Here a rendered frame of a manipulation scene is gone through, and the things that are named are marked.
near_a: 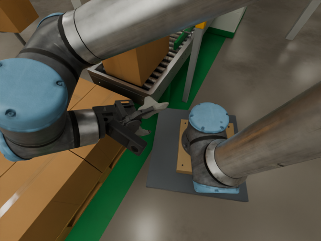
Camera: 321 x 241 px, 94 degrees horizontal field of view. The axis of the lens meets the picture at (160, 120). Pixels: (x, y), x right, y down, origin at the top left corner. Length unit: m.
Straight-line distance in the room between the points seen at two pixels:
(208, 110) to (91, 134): 0.43
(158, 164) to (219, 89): 1.70
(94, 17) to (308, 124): 0.36
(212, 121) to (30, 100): 0.51
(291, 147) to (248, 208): 1.43
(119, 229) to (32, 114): 1.43
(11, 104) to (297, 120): 0.40
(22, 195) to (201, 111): 1.16
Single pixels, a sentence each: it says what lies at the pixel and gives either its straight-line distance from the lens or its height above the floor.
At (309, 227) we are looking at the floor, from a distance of 2.01.
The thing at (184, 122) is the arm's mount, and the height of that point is 0.82.
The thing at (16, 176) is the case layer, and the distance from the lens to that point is 1.40.
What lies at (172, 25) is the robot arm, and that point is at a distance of 0.26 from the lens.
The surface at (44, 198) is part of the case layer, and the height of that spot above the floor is 0.54.
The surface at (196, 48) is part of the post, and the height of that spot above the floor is 0.76.
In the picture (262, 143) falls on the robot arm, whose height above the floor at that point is 1.28.
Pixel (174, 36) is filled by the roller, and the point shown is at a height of 0.53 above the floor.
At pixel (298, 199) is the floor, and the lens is 2.01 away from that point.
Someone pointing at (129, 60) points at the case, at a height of 0.81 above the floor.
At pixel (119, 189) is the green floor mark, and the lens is 1.62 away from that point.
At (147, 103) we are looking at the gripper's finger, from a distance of 0.44.
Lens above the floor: 1.56
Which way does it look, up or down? 58 degrees down
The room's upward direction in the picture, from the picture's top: straight up
